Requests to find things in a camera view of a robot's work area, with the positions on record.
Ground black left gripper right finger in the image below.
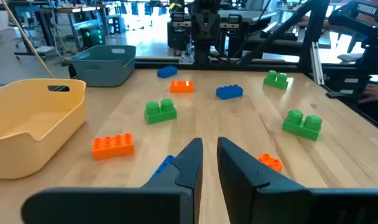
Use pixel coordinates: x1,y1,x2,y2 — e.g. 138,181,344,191
216,136,378,224

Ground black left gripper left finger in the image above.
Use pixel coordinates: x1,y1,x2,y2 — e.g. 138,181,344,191
20,138,204,224

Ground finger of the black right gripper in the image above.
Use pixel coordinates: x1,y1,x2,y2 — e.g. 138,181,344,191
197,11,210,36
208,11,221,36

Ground blue eight-stud brick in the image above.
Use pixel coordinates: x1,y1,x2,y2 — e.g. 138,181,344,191
216,84,244,101
150,154,177,180

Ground orange toy brick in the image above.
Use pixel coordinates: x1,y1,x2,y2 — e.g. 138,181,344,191
169,80,195,94
258,153,284,173

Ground blue two-stud block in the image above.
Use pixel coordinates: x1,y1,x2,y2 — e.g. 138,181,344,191
157,65,178,79

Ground green two-stud block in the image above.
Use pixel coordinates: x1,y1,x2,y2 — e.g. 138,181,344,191
263,70,289,90
281,109,323,141
144,98,178,125

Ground orange eight-stud brick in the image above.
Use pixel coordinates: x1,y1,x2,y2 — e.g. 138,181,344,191
91,133,136,161

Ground silver aluminium extrusion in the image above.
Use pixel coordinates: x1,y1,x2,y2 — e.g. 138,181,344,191
310,42,325,86

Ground computer tower green lights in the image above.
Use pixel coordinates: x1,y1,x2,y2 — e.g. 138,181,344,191
80,27,106,49

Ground slate blue plastic bin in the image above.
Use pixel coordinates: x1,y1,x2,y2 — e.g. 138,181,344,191
70,45,137,88

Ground black box white labels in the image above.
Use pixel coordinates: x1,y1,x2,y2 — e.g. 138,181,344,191
322,73,372,102

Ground grey office chair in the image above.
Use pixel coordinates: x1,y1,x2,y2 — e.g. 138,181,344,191
336,52,364,63

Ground background work desk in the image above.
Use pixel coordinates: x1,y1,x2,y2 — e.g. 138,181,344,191
4,0,106,62

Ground yellow plastic bin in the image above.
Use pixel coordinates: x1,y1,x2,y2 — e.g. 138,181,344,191
0,78,87,180

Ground person's hand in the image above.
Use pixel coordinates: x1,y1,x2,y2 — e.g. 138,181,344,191
358,83,378,105

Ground black diagonal frame strut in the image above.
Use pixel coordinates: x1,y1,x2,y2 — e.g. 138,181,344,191
237,0,320,66

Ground black upright frame post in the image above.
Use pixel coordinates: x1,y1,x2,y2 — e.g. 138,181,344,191
297,0,330,74

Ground thin yellow cord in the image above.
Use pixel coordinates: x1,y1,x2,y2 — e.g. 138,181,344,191
0,0,55,79

